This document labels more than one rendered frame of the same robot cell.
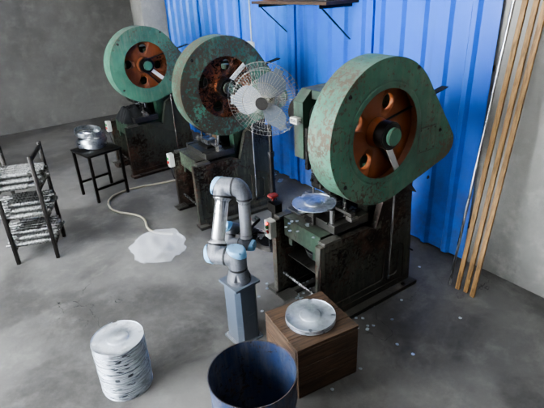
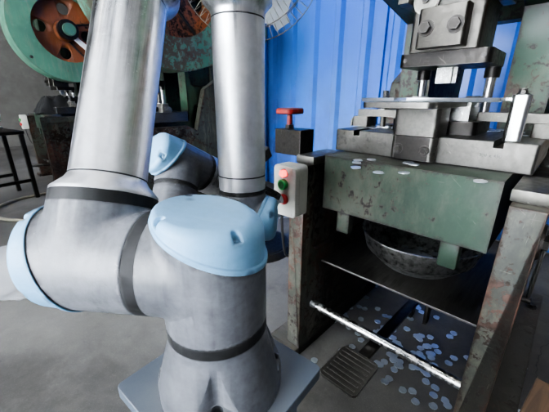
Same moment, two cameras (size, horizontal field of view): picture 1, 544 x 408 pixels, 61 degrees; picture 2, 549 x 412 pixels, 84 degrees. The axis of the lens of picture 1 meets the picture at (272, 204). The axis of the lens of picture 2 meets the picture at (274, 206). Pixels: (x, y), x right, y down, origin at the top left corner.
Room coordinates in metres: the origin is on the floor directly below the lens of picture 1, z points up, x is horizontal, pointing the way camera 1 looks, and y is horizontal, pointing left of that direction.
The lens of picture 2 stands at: (2.09, 0.23, 0.79)
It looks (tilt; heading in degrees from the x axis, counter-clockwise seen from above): 20 degrees down; 348
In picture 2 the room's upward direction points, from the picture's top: straight up
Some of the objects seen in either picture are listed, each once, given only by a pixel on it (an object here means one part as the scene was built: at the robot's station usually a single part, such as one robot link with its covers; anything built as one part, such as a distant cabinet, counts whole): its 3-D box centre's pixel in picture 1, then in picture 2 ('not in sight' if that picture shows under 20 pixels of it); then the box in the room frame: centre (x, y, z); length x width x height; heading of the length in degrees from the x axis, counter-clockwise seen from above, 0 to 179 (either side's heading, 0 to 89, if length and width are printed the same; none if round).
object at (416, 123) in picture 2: (308, 214); (414, 130); (2.72, -0.24, 0.72); 0.25 x 0.14 x 0.14; 124
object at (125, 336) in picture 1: (117, 337); not in sight; (2.04, 0.91, 0.34); 0.29 x 0.29 x 0.01
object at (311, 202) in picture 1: (314, 202); (426, 99); (2.74, -0.28, 0.78); 0.29 x 0.29 x 0.01
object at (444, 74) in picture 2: not in sight; (447, 75); (2.81, -0.38, 0.84); 0.05 x 0.03 x 0.04; 34
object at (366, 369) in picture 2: (313, 284); (390, 327); (2.74, -0.27, 0.14); 0.59 x 0.10 x 0.05; 124
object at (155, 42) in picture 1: (163, 95); (99, 89); (5.89, 1.31, 0.87); 1.53 x 0.99 x 1.74; 127
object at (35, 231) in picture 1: (27, 202); not in sight; (3.67, 2.12, 0.47); 0.46 x 0.43 x 0.95; 104
